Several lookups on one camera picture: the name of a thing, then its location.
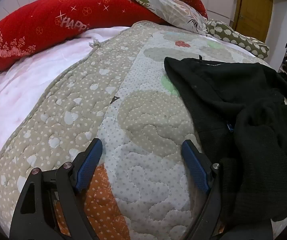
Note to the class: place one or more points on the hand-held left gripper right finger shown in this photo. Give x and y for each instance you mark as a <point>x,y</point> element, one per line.
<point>196,166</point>

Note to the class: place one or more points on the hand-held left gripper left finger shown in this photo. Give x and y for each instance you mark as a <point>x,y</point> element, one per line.
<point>90,163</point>

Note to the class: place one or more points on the black pants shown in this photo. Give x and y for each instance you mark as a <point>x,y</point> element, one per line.
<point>236,100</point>

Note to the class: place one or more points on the quilted heart-pattern blanket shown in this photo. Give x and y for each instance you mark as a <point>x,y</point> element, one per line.
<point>138,120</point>

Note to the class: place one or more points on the pink bed sheet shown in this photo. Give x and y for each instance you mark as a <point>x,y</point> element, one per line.
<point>28,80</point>

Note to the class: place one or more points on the green white-patterned pillow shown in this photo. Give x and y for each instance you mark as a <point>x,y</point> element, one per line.
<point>236,37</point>

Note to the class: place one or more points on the long red pillow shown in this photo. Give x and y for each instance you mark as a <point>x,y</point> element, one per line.
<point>46,22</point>

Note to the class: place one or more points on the floral grey pillow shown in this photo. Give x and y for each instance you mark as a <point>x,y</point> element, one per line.
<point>168,7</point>

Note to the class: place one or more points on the wooden door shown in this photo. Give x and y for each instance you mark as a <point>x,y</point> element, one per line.
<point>254,10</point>

